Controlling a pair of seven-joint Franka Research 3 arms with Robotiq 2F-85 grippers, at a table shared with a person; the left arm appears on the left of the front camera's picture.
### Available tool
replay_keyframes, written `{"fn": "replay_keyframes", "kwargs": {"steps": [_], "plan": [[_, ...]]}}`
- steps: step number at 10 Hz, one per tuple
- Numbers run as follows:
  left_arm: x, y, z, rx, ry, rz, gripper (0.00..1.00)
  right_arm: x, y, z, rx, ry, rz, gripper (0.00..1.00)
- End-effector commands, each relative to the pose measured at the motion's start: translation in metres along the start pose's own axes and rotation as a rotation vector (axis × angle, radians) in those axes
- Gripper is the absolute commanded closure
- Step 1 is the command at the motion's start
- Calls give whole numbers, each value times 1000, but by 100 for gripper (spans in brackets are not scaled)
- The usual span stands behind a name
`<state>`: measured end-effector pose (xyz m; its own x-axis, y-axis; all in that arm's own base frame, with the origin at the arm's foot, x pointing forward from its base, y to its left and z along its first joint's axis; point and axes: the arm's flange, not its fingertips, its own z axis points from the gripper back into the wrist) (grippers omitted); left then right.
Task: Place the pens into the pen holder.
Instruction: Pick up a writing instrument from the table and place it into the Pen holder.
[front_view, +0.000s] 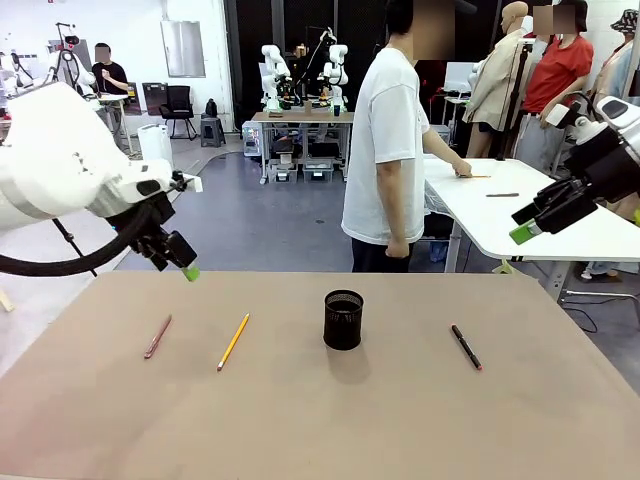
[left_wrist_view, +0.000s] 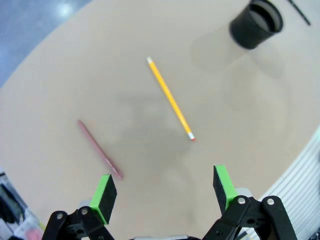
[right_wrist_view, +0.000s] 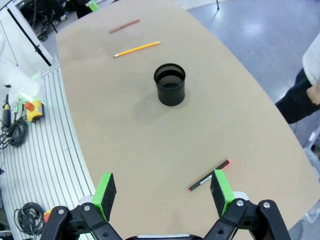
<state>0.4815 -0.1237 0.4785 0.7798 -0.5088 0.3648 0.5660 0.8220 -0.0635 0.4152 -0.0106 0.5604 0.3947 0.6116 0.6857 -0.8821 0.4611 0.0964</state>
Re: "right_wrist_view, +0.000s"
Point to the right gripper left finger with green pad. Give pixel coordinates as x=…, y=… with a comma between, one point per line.
x=106, y=197

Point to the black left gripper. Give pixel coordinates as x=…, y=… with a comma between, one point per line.
x=82, y=8

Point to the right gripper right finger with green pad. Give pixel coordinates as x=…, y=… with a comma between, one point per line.
x=221, y=197

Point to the pencils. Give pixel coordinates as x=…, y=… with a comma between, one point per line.
x=124, y=26

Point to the yellow pencil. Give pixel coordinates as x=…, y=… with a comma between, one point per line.
x=137, y=49

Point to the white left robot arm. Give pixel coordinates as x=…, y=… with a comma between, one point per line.
x=15, y=75

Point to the black marker pen red ends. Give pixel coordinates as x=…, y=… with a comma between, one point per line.
x=200, y=183

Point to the black mesh pen holder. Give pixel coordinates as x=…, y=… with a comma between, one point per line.
x=172, y=96

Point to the person's left hand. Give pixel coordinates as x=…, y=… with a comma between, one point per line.
x=314, y=95

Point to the yellow emergency stop box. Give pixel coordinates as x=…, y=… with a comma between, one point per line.
x=46, y=215
x=36, y=112

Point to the black stand pole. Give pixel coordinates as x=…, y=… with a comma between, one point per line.
x=30, y=37

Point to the grooved aluminium mounting platform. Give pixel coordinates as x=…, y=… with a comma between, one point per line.
x=50, y=150

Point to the clear plastic bin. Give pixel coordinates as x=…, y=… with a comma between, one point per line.
x=313, y=150

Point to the person in white printed t-shirt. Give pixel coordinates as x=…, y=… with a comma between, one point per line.
x=295, y=105

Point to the black plug with yellow label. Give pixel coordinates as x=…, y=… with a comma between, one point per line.
x=6, y=110

